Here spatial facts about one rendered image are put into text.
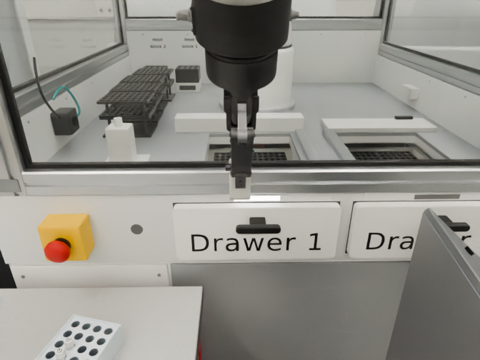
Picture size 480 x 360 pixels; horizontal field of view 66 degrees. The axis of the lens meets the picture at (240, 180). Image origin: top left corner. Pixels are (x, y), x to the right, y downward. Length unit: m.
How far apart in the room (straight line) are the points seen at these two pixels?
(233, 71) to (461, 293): 0.26
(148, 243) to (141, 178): 0.14
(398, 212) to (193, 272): 0.39
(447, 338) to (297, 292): 0.48
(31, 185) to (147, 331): 0.31
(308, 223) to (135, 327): 0.34
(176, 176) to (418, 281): 0.40
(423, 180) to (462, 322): 0.43
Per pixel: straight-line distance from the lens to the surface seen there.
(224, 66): 0.37
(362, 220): 0.69
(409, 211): 0.71
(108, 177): 0.66
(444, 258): 0.34
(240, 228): 0.61
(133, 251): 0.73
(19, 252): 0.81
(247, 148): 0.41
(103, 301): 0.74
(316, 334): 0.88
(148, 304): 0.72
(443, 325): 0.34
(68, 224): 0.68
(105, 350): 0.62
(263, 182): 0.64
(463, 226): 0.72
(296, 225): 0.66
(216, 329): 0.85
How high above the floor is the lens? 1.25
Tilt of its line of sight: 26 degrees down
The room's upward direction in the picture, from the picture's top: straight up
